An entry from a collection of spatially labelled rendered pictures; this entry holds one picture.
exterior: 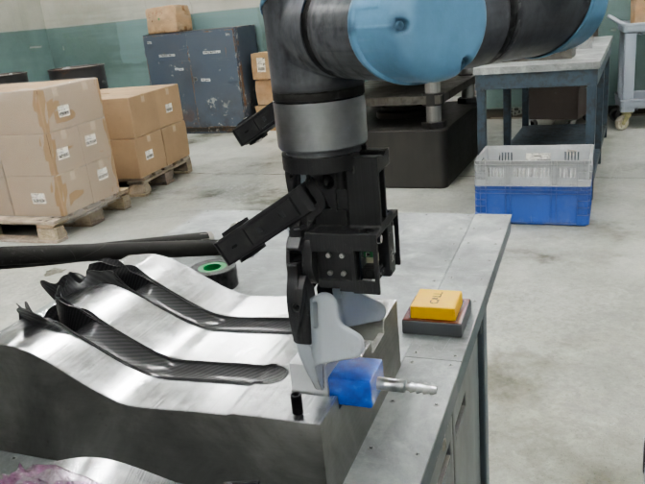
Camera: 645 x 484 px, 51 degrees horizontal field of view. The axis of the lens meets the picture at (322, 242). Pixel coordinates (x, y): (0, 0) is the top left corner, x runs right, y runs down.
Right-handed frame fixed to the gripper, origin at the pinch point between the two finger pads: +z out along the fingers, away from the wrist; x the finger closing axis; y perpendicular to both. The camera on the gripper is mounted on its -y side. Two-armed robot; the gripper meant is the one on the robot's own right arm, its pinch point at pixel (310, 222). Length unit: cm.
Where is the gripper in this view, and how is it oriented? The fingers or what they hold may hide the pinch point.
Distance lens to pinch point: 92.7
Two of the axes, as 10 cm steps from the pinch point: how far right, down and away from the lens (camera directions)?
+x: 3.5, -3.4, 8.8
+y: 9.3, 0.3, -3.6
